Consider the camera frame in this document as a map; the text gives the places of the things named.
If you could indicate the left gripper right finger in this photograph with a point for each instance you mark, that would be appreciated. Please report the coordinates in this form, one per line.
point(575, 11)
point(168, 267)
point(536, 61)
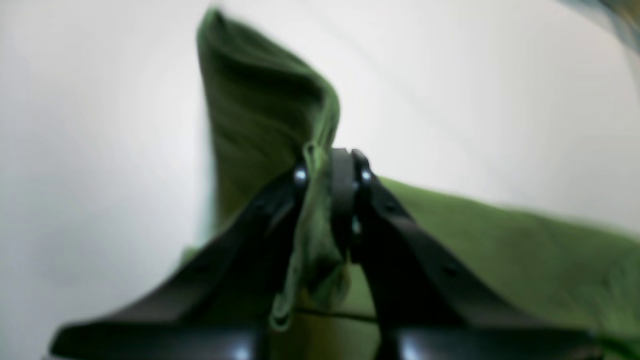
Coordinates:
point(428, 304)

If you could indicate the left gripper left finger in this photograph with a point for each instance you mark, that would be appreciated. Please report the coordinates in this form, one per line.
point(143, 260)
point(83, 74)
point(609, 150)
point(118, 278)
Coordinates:
point(217, 305)

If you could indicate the green t-shirt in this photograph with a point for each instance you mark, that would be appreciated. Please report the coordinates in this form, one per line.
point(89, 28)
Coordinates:
point(269, 111)

